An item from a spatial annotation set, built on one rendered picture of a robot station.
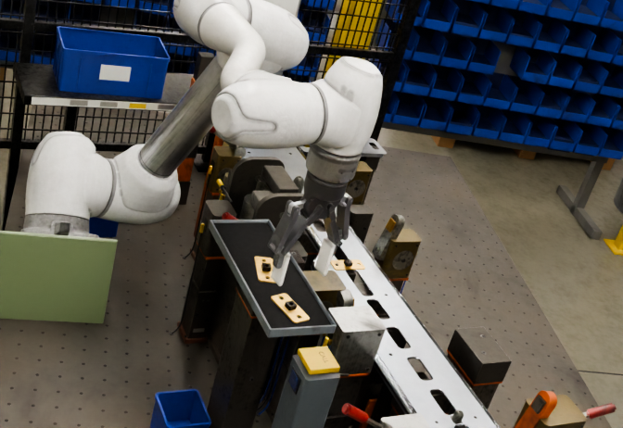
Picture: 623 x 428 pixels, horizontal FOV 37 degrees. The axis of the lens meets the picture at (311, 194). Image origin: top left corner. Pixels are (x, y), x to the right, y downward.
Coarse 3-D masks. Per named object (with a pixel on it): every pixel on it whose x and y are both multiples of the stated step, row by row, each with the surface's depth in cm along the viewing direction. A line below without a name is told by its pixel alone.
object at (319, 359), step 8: (304, 352) 168; (312, 352) 168; (320, 352) 169; (328, 352) 170; (304, 360) 166; (312, 360) 166; (320, 360) 167; (328, 360) 168; (336, 360) 168; (312, 368) 165; (320, 368) 165; (328, 368) 166; (336, 368) 166
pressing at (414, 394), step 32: (288, 160) 269; (352, 256) 232; (352, 288) 219; (384, 288) 223; (384, 320) 211; (416, 320) 214; (384, 352) 201; (416, 352) 204; (416, 384) 194; (448, 384) 196; (448, 416) 188; (480, 416) 190
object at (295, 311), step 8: (272, 296) 180; (280, 296) 181; (288, 296) 181; (280, 304) 178; (288, 304) 177; (296, 304) 178; (288, 312) 177; (296, 312) 177; (304, 312) 178; (296, 320) 175; (304, 320) 176
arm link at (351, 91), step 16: (336, 64) 154; (352, 64) 153; (368, 64) 154; (320, 80) 155; (336, 80) 152; (352, 80) 151; (368, 80) 152; (336, 96) 152; (352, 96) 152; (368, 96) 153; (336, 112) 151; (352, 112) 152; (368, 112) 154; (336, 128) 152; (352, 128) 154; (368, 128) 156; (320, 144) 155; (336, 144) 155; (352, 144) 156
